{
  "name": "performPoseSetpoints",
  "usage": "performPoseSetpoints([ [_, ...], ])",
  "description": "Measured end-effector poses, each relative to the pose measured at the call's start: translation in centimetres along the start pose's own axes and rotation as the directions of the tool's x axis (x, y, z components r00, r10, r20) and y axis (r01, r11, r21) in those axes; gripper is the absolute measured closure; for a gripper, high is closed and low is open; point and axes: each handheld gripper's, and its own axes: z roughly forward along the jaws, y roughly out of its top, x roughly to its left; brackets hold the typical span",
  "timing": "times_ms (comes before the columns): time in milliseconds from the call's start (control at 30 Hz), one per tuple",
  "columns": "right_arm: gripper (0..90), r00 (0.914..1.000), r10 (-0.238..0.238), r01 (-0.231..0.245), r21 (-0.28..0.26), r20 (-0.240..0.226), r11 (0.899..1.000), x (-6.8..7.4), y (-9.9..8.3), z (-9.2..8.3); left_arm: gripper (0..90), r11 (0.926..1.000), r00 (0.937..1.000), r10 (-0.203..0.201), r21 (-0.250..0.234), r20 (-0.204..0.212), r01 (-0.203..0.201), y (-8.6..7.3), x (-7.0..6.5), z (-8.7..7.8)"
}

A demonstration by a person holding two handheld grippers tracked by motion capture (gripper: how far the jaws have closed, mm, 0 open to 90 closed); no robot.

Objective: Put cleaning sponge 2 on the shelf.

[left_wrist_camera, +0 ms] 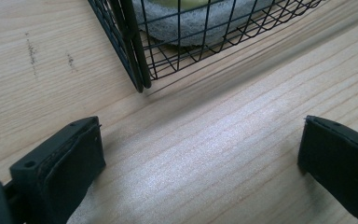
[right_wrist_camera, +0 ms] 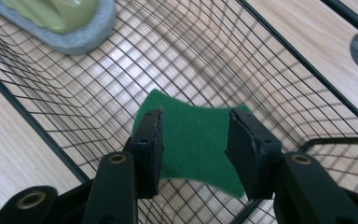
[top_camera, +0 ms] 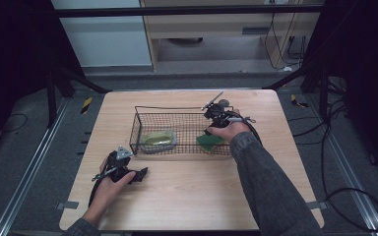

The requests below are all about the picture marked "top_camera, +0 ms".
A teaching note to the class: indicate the person's left hand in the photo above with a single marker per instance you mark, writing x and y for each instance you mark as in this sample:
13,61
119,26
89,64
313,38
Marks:
106,193

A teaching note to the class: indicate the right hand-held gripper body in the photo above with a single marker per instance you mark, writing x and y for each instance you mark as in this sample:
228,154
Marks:
218,114

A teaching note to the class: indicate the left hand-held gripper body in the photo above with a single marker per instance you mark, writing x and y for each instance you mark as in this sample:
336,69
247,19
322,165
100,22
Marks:
116,165

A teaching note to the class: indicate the light wooden desk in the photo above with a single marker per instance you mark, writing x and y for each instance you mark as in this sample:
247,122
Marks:
210,26

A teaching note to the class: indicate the black horizontal frame bar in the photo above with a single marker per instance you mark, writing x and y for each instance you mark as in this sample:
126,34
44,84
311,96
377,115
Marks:
177,11

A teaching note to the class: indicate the yellow black tape strip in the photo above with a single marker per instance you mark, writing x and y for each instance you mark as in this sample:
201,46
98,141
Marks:
298,101
86,105

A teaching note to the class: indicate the black metal stand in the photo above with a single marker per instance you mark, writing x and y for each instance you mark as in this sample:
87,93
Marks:
323,91
50,98

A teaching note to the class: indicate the white cabinet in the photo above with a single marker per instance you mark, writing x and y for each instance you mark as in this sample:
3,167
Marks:
105,42

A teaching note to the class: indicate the clear packet with yellow-green content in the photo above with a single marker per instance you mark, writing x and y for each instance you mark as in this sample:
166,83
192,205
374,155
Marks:
159,139

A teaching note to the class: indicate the black curtain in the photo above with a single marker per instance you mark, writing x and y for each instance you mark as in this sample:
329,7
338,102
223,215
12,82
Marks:
367,65
13,49

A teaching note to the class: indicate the green sponge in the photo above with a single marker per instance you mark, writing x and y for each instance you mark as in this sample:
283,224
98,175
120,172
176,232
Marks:
208,143

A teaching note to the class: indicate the person's right hand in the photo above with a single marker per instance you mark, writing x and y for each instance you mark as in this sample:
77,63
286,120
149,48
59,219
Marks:
233,131

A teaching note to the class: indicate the grey table bracket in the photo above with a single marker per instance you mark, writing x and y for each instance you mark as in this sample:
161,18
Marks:
318,205
67,205

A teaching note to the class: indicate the aluminium floor rail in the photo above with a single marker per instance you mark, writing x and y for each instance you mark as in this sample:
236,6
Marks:
29,167
351,177

